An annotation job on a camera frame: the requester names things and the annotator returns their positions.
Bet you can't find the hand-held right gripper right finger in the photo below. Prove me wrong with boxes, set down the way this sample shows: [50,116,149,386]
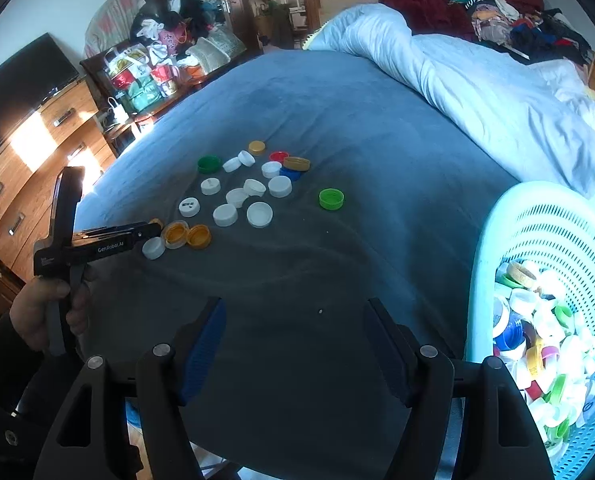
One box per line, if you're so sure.
[363,297,555,480]

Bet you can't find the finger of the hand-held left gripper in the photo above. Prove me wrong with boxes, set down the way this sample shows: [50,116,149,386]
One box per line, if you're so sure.
[74,219,164,242]

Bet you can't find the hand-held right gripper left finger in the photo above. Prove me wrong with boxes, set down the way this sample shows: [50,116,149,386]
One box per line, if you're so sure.
[33,297,228,480]

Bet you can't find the group of bottle caps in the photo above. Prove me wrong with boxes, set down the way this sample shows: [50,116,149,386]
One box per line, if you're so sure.
[141,140,345,261]

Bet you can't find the heap of mixed bottle caps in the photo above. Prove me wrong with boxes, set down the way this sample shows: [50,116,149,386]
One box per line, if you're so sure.
[492,259,595,466]

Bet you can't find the light blue perforated plastic basket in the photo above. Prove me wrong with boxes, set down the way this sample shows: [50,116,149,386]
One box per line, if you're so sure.
[465,181,595,480]

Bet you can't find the person's left hand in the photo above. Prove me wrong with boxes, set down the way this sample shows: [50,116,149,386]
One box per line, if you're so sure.
[10,266,98,351]

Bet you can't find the wooden dresser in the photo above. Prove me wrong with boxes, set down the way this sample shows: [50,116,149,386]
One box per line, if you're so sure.
[0,77,118,286]

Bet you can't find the low wooden table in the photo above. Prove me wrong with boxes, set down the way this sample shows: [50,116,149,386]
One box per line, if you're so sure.
[80,52,248,156]

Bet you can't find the pile of bags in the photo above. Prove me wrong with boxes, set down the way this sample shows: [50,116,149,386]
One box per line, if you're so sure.
[82,0,248,113]

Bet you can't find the black television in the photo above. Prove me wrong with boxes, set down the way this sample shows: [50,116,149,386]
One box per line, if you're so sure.
[0,34,80,171]

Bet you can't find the blue bed blanket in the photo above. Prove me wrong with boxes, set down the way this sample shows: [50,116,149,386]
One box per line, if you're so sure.
[72,50,528,480]

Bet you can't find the light blue duvet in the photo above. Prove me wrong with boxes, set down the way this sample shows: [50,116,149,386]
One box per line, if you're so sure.
[302,4,595,221]

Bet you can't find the pale yellow white quilt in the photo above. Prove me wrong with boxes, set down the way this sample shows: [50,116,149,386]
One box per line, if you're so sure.
[527,60,595,143]

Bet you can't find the dark red blanket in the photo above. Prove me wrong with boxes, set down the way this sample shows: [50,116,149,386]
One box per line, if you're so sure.
[380,0,478,36]

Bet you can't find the pile of clothes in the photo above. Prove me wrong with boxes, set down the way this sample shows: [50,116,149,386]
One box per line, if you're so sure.
[380,0,593,66]

